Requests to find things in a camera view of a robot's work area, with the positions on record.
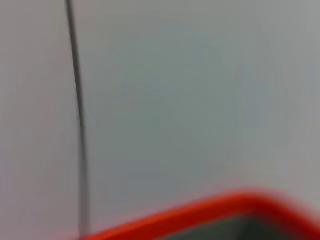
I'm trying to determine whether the orange bin handle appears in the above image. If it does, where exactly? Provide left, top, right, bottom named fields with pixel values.
left=81, top=191, right=320, bottom=240

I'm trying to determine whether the grey-green perforated storage bin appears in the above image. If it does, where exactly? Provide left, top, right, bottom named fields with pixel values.
left=159, top=211, right=303, bottom=240

